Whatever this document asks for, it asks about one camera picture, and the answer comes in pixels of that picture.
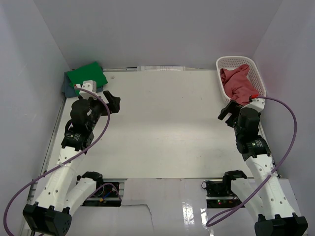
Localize green folded t-shirt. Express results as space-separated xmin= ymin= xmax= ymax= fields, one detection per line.
xmin=62 ymin=61 xmax=108 ymax=98

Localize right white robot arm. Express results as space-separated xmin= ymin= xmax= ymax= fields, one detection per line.
xmin=218 ymin=97 xmax=308 ymax=236

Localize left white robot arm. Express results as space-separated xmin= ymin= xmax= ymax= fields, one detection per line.
xmin=23 ymin=89 xmax=121 ymax=236

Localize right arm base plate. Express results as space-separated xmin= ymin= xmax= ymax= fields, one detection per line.
xmin=201 ymin=180 xmax=242 ymax=209

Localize white plastic basket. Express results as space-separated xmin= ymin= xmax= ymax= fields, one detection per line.
xmin=216 ymin=56 xmax=266 ymax=105

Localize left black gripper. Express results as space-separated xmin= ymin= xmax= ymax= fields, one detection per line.
xmin=85 ymin=90 xmax=120 ymax=130

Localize red t-shirt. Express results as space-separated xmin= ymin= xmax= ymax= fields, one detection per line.
xmin=220 ymin=64 xmax=259 ymax=106

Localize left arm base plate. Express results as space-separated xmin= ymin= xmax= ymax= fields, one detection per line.
xmin=82 ymin=181 xmax=124 ymax=207

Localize blue folded t-shirt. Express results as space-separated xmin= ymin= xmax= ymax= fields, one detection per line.
xmin=62 ymin=70 xmax=108 ymax=98

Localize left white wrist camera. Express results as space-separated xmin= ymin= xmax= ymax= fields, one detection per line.
xmin=74 ymin=80 xmax=96 ymax=100

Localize white paper sheets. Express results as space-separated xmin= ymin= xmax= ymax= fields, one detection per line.
xmin=137 ymin=66 xmax=186 ymax=72

